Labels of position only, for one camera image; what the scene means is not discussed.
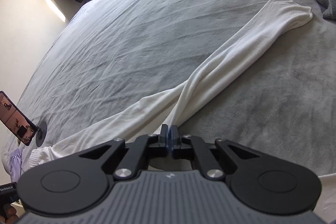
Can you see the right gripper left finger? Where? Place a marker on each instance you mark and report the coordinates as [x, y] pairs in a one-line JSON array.
[[141, 151]]

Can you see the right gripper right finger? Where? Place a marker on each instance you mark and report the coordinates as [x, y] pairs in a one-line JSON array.
[[196, 151]]

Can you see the white long pants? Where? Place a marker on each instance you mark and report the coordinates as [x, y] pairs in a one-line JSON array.
[[258, 188]]

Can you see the purple garment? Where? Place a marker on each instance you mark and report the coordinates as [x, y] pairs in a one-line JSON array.
[[15, 165]]

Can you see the round phone stand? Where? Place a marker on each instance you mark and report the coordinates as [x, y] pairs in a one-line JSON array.
[[41, 134]]

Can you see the black smartphone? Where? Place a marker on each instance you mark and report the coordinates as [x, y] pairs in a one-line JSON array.
[[22, 128]]

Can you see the grey bed sheet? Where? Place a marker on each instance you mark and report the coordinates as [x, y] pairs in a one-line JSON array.
[[115, 52]]

